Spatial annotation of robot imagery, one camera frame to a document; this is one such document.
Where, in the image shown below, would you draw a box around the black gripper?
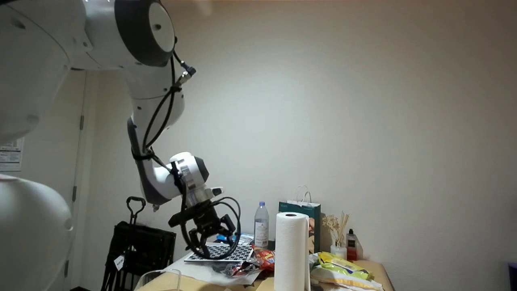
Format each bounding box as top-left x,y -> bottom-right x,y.
167,200 -> 240,261

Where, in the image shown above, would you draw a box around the grey keyboard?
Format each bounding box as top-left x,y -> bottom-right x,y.
183,242 -> 256,266

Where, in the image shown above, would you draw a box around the blue tissue pack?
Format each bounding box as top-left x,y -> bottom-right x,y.
216,230 -> 256,248

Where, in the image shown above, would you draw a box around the black red tool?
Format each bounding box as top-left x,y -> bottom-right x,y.
211,261 -> 256,280

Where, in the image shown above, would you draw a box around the large white flat board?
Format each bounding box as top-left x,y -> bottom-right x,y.
172,251 -> 264,289

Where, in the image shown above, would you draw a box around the clear plastic water bottle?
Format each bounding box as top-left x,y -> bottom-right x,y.
253,201 -> 271,250

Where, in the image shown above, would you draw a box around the red snack packet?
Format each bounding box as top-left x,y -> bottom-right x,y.
251,248 -> 277,274

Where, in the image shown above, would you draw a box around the white paper towel roll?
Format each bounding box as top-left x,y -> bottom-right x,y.
274,211 -> 313,291

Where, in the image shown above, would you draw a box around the green paper gift bag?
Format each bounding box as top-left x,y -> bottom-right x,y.
279,190 -> 324,256

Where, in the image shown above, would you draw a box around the jar of wooden sticks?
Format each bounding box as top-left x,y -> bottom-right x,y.
322,213 -> 353,259

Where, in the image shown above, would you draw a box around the yellow green snack packets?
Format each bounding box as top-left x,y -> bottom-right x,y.
313,251 -> 376,284

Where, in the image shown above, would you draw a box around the dark red-capped sauce bottle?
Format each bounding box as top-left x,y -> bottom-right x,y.
346,229 -> 361,263

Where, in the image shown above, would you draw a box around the white printed label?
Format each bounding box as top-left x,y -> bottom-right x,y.
0,138 -> 27,175

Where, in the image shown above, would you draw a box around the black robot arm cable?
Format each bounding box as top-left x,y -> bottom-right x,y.
128,51 -> 245,263

